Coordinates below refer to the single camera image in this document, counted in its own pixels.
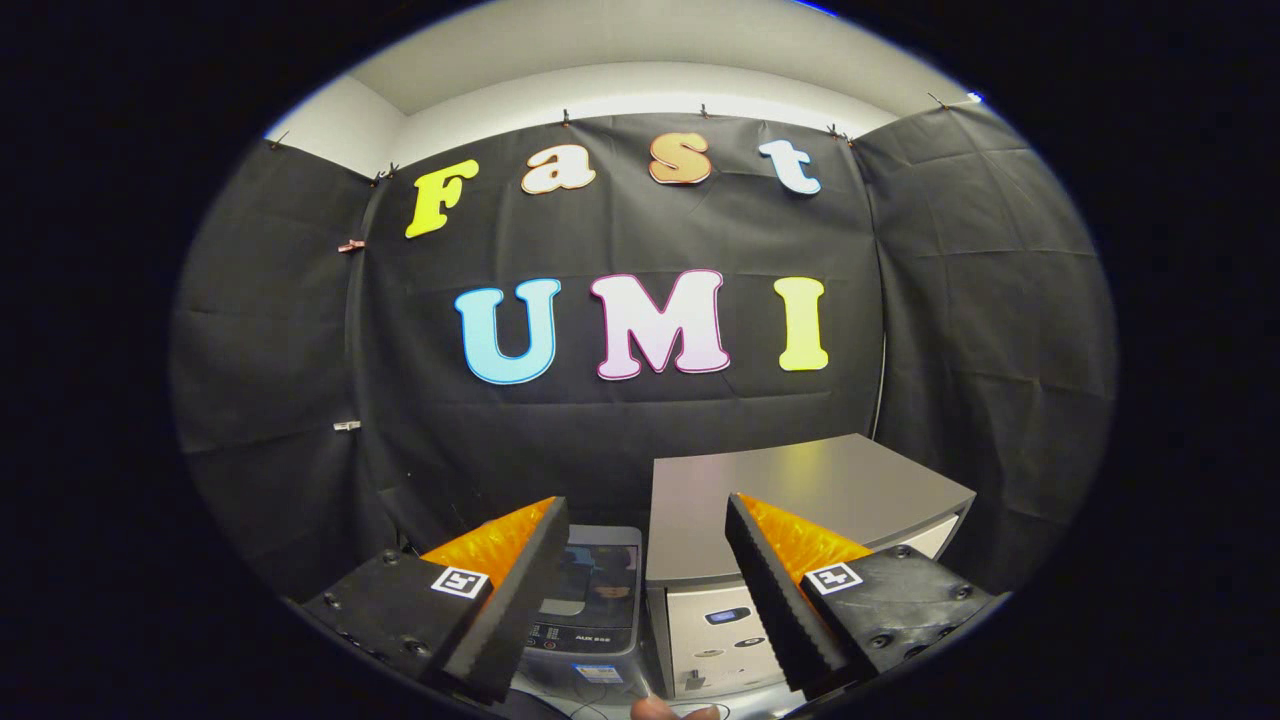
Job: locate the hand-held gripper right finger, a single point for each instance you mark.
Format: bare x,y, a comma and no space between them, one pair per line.
775,590

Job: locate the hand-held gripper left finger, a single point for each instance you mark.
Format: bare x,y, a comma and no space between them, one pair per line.
520,600

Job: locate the grey washing machine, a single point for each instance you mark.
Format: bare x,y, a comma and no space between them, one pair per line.
590,645

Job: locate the grey metal cabinet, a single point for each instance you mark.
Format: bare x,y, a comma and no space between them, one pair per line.
800,470

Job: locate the black backdrop cloth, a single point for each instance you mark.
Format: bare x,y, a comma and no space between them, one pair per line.
640,420

